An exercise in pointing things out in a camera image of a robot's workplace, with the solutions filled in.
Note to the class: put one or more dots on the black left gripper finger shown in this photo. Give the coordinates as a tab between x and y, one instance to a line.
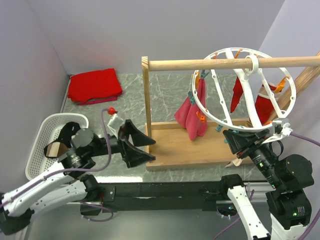
139	139
134	157

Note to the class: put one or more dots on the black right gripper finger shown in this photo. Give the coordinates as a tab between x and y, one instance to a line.
235	143
242	134

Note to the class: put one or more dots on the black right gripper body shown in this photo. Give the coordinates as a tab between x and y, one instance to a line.
256	145

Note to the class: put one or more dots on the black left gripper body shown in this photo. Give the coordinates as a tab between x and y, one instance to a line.
121	138

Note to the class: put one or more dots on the red sock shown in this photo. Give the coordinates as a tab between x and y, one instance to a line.
237	94
263	104

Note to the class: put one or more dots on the black striped sock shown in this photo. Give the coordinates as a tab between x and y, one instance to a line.
67	132

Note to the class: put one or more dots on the cream brown striped sock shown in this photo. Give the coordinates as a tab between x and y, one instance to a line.
55	150

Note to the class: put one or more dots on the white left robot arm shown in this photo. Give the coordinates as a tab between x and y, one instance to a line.
70	178

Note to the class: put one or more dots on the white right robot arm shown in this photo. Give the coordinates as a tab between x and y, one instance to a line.
290	210

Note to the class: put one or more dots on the white round clip hanger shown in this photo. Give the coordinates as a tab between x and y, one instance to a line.
280	98

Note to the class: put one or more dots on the wooden clothes rack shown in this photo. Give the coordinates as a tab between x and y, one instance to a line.
303	69

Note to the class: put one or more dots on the orange clip front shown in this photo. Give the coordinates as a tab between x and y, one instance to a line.
202	117

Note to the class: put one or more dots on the orange clip back right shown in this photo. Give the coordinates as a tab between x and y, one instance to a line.
281	85

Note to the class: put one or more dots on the pink hanging cloth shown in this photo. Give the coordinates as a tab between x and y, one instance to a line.
187	119

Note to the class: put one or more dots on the folded red cloth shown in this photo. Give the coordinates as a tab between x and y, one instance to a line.
98	85

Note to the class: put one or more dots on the teal clip front left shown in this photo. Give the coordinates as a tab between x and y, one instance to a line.
191	97

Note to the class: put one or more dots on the orange clip holding pink cloth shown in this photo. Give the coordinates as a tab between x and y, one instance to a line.
196	76

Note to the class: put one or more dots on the white perforated plastic basket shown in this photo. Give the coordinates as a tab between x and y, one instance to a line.
49	131

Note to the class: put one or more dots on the teal clip left rim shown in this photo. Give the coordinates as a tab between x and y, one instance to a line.
204	74

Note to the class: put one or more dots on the orange clip back left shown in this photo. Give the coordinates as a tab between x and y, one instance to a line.
238	52

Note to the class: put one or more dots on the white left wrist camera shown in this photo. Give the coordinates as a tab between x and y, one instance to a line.
117	120

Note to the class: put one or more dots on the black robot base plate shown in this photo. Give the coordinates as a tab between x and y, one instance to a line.
153	196

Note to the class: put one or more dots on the aluminium frame rail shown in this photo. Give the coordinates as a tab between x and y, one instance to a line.
36	206

